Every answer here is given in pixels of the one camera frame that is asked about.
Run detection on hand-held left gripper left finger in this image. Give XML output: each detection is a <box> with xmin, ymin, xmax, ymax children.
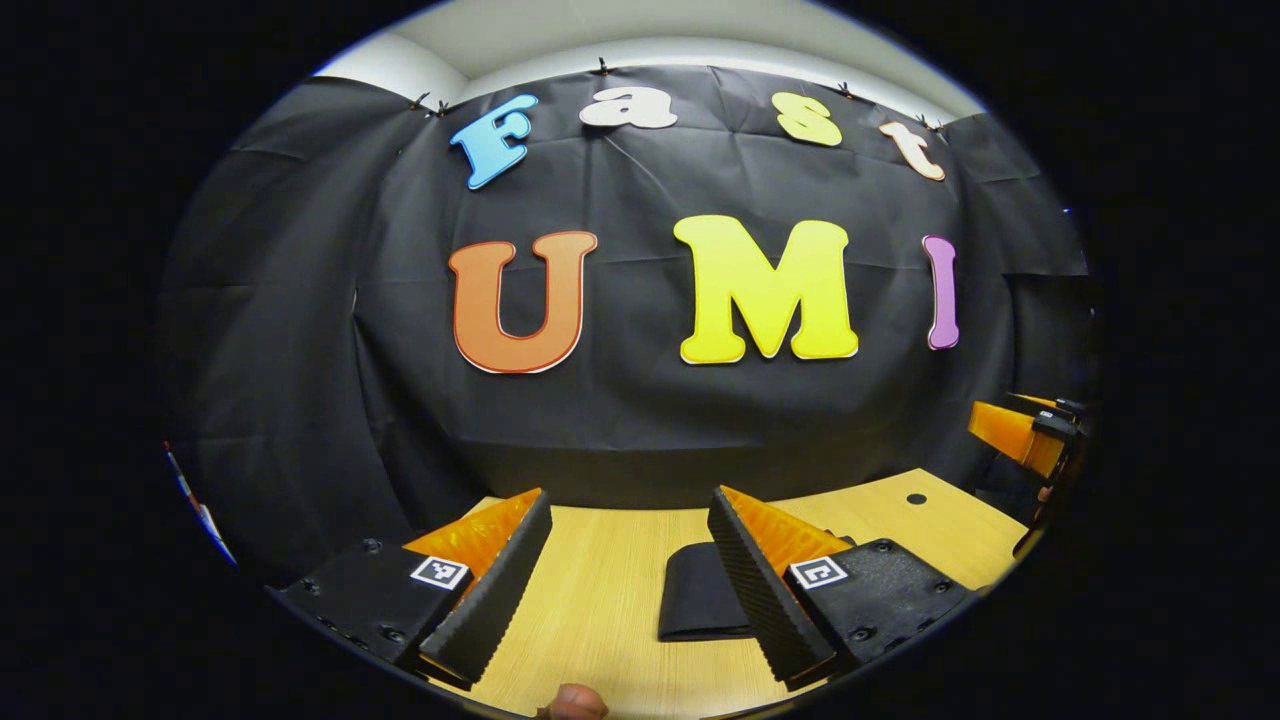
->
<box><xmin>268</xmin><ymin>487</ymin><xmax>554</xmax><ymax>691</ymax></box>

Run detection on black backdrop cloth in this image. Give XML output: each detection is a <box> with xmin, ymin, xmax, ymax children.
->
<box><xmin>160</xmin><ymin>65</ymin><xmax>1096</xmax><ymax>591</ymax></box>

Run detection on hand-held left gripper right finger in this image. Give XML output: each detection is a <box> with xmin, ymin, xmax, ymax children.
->
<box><xmin>708</xmin><ymin>486</ymin><xmax>976</xmax><ymax>691</ymax></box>

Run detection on black jeans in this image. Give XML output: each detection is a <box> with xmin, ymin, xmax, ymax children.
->
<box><xmin>657</xmin><ymin>535</ymin><xmax>861</xmax><ymax>643</ymax></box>

